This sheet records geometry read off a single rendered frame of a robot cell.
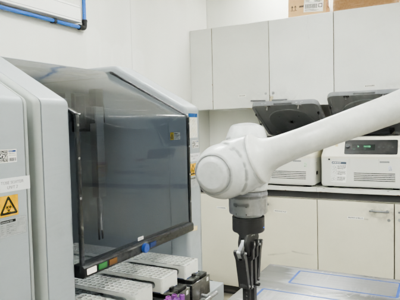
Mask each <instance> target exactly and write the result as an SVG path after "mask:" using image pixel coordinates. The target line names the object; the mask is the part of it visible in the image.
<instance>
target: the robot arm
mask: <svg viewBox="0 0 400 300"><path fill-rule="evenodd" d="M397 123H400V89H398V90H396V91H394V92H392V93H389V94H387V95H385V96H382V97H379V98H377V99H374V100H372V101H369V102H366V103H364V104H361V105H358V106H356V107H353V108H350V109H348V110H345V111H342V112H340V113H337V114H335V115H332V116H330V117H327V118H324V119H322V120H319V121H316V122H314V123H311V124H308V125H306V126H303V127H300V128H298V129H295V130H291V131H289V132H286V133H282V134H280V135H277V136H273V137H268V138H267V135H266V132H265V130H264V128H263V126H261V125H259V124H255V123H239V124H234V125H232V126H230V129H229V131H228V133H227V136H226V140H224V141H222V142H221V143H219V144H216V145H213V146H210V147H209V148H207V149H206V150H205V151H204V152H203V153H202V154H201V155H200V156H199V158H198V160H197V162H196V165H195V176H196V179H197V181H198V183H199V187H200V188H201V190H202V191H203V192H205V193H206V194H207V195H209V196H211V197H213V198H217V199H229V213H231V214H232V229H233V231H234V232H235V233H237V234H238V235H239V239H238V250H234V251H233V255H234V257H235V260H236V269H237V279H238V284H239V288H242V289H243V300H257V286H260V283H257V280H258V281H259V280H260V268H261V250H262V245H263V239H259V233H262V232H263V231H264V230H265V216H264V214H266V213H267V211H268V210H267V195H268V192H267V185H268V182H269V181H270V177H271V175H272V174H273V172H274V171H275V170H276V169H278V168H279V167H281V166H283V165H285V164H287V163H289V162H291V161H294V160H297V159H298V158H301V157H304V156H306V155H309V154H312V153H314V152H317V151H320V150H322V149H325V148H328V147H331V146H334V145H337V144H339V143H342V142H346V141H348V140H351V139H354V138H357V137H360V136H362V135H366V134H368V133H371V132H374V131H376V130H380V129H383V128H385V127H388V126H391V125H394V124H397Z"/></svg>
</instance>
